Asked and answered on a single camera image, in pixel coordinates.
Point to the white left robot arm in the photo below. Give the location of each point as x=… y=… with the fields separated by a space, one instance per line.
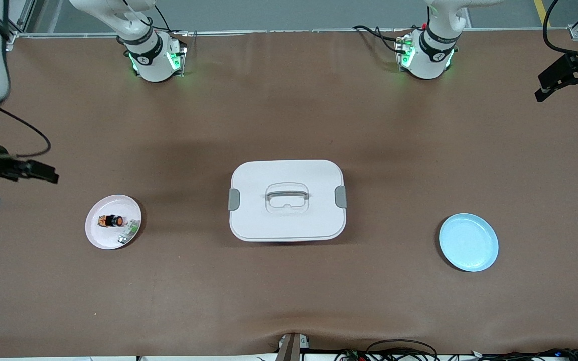
x=429 y=55

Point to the aluminium frame rail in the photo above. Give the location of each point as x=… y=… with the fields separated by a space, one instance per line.
x=294 y=31

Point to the brown table mat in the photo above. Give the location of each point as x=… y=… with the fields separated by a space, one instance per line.
x=289 y=301

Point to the white lidded storage box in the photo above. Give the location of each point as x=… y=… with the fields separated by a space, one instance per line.
x=289 y=220

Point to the brown camera mount bracket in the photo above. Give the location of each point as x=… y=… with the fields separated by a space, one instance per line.
x=291 y=348

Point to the light blue round plate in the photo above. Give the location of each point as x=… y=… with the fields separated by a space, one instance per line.
x=468 y=243

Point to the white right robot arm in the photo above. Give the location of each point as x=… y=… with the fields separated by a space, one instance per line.
x=151 y=60

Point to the pink round plate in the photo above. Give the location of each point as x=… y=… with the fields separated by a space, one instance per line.
x=103 y=235

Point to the small green white component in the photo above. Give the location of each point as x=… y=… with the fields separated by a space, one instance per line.
x=129 y=231

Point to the orange black switch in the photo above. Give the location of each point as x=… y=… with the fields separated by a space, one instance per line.
x=113 y=220

